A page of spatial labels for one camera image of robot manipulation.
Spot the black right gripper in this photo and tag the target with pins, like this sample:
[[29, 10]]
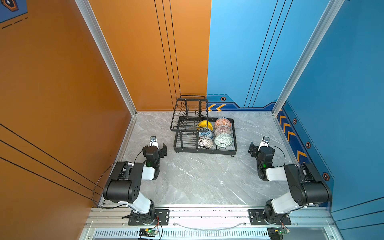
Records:
[[255, 150]]

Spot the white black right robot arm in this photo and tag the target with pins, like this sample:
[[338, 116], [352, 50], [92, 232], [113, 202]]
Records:
[[306, 186]]

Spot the aluminium right corner post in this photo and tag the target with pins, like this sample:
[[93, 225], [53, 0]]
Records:
[[318, 34]]

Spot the brown patterned bowl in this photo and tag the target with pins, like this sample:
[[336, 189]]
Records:
[[205, 142]]

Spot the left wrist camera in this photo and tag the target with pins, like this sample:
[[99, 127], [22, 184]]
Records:
[[153, 142]]

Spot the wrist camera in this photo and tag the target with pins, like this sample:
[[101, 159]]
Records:
[[153, 142], [265, 141]]

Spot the yellow bowl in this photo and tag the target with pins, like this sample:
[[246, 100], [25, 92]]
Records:
[[205, 125]]

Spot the blue floral bowl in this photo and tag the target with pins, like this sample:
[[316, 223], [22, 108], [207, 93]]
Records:
[[208, 134]]

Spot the orange patterned bowl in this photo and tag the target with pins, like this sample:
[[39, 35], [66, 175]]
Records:
[[223, 122]]

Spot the aluminium left corner post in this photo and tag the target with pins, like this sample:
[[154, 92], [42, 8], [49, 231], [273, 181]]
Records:
[[104, 49]]

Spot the aluminium corner post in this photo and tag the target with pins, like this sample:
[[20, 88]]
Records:
[[104, 49], [318, 34]]

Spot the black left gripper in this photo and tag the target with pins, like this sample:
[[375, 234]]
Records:
[[162, 152]]

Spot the left green circuit board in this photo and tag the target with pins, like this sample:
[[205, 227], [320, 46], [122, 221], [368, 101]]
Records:
[[148, 234]]

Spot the right green circuit board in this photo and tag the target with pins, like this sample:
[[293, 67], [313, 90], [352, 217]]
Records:
[[278, 234]]

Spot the black wire dish rack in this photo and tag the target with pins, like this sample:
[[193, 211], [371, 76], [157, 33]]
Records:
[[189, 110]]

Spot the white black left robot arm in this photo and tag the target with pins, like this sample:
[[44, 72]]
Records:
[[124, 184]]

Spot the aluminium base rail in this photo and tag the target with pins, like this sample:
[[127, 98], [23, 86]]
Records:
[[210, 223]]

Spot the pink striped bowl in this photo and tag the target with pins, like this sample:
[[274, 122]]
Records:
[[222, 130]]

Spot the green circuit board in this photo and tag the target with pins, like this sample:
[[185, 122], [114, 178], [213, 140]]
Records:
[[278, 234], [148, 234]]

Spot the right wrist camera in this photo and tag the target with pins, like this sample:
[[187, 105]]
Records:
[[265, 141]]

